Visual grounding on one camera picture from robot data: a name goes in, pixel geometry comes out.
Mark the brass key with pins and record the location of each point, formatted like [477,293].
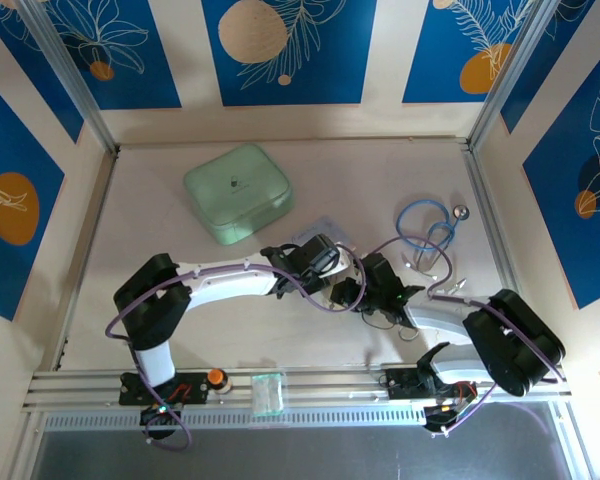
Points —
[331,300]

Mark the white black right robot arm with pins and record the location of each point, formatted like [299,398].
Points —
[440,320]

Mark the clear plastic packet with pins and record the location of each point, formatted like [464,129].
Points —
[325,227]

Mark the blue stethoscope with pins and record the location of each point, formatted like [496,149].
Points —
[420,220]

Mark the green square plastic box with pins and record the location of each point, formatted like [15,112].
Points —
[235,192]

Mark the clear plastic bag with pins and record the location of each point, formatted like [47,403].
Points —
[268,395]

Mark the orange emergency stop button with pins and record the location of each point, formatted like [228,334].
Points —
[216,377]

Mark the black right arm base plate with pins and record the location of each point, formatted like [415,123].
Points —
[400,385]

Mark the aluminium front rail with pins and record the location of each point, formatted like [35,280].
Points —
[320,387]

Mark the aluminium side rail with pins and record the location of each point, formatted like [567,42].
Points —
[82,260]
[495,235]

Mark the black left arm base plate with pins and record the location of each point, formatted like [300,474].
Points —
[190,392]

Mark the aluminium frame post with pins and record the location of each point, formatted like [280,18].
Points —
[65,70]
[510,70]

